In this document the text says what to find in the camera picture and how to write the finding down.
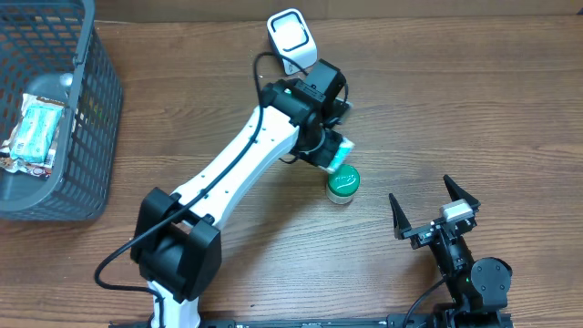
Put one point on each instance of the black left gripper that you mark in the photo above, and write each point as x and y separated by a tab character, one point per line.
324	158

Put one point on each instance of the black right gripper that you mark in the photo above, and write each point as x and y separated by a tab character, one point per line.
437	229

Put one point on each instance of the teal Kleenex tissue pack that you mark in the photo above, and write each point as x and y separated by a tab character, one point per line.
339	156

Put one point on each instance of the green lid glass jar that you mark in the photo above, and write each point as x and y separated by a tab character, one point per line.
342	185

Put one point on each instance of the yellow oil bottle silver cap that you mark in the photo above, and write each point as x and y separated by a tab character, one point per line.
55	86

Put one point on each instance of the brown snack packet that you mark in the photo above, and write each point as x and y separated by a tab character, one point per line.
32	142

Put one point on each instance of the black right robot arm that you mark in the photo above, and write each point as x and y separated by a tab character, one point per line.
478	288

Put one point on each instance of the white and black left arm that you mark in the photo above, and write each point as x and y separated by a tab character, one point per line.
178	235

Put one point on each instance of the white barcode scanner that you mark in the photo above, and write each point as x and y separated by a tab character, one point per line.
291	37

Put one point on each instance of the dark grey plastic basket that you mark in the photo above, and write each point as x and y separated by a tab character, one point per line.
59	36

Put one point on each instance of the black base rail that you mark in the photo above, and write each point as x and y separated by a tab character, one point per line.
319	324

